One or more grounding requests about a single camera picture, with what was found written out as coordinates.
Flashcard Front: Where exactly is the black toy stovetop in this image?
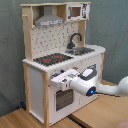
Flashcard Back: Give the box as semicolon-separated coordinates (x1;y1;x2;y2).
34;53;70;66

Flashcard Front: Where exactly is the white oven door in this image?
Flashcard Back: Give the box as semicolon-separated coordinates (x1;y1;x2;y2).
49;87;78;115

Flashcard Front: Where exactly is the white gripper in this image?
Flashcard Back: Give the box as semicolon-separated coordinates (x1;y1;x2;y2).
51;69;79;90

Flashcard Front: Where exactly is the toy microwave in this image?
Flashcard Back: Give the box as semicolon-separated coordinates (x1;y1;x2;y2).
67;3;90;21

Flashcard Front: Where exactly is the wooden toy kitchen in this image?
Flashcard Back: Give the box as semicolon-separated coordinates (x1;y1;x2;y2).
22;2;105;127

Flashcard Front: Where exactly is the grey backdrop curtain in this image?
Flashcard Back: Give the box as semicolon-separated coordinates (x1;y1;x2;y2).
0;0;128;117

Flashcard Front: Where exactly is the grey toy sink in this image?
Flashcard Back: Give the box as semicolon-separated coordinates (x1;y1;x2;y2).
65;47;95;55

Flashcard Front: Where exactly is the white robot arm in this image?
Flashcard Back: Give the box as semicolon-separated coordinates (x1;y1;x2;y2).
51;66;128;96

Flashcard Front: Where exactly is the white fridge door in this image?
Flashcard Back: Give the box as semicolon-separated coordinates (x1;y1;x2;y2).
79;55;102;106

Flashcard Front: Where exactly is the black toy faucet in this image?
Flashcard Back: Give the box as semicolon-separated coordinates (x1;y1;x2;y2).
67;33;83;49

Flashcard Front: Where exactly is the grey range hood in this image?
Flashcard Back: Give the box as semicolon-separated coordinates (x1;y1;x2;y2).
35;6;64;27

